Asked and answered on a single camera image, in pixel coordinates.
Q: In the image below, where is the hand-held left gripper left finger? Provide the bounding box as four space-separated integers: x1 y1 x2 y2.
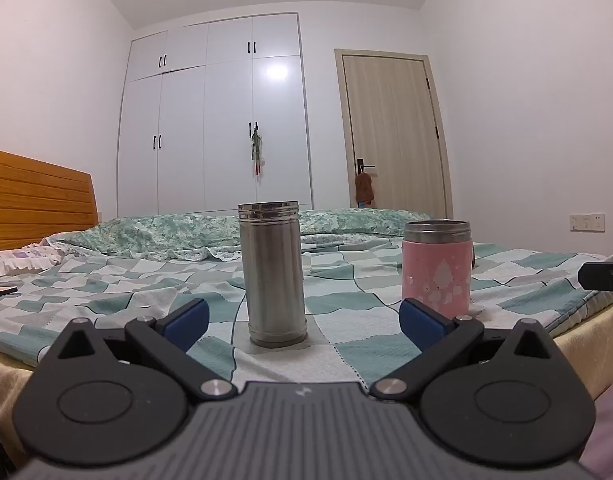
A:
51 298 238 404

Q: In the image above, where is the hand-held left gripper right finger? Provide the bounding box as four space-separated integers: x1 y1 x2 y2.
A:
370 298 562 404

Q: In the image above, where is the tall steel thermos flask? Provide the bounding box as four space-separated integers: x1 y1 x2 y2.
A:
237 201 308 348

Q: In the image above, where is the pink cup with steel rim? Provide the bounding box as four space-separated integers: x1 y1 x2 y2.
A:
401 219 473 320

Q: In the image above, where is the checkered green bedsheet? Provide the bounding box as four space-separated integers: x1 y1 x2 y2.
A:
0 230 612 387

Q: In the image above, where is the yellow mattress cover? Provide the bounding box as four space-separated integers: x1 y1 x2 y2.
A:
0 290 613 467

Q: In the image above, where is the green floral quilt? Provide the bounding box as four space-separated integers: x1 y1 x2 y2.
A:
46 208 433 264

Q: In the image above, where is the brown hanging bag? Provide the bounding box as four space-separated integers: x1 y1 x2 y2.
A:
355 170 376 207

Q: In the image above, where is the purple cloth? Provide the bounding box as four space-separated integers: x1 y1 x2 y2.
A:
579 375 613 480

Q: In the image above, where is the floral pillow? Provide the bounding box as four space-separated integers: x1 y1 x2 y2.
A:
0 240 65 281

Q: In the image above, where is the green hanging ornament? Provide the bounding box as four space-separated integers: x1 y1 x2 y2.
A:
250 129 264 177

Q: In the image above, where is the white wardrobe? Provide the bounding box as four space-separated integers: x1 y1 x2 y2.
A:
117 12 315 219

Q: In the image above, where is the wooden headboard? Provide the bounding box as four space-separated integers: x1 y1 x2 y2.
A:
0 147 98 253

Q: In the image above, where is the light wooden door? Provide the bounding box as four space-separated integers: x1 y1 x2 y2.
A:
334 48 455 221

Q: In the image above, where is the white wall socket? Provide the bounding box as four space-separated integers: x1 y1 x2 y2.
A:
569 212 606 234

